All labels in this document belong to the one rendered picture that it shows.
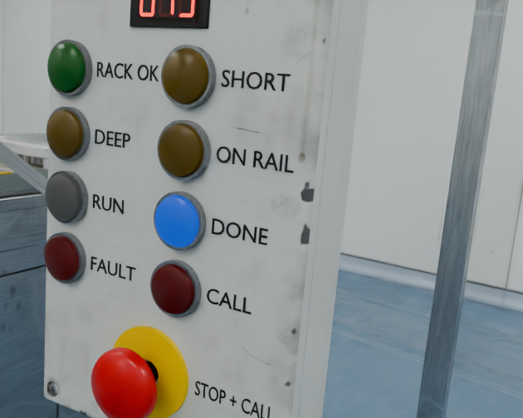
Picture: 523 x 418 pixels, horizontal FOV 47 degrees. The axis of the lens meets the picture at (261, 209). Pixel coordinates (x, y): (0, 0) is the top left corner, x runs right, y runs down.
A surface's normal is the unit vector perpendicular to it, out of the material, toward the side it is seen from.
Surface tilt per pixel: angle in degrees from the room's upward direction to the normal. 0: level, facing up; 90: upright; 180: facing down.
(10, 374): 90
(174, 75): 90
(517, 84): 90
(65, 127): 88
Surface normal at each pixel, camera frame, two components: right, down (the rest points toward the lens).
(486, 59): -0.49, 0.12
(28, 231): 0.87, 0.16
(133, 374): -0.15, -0.14
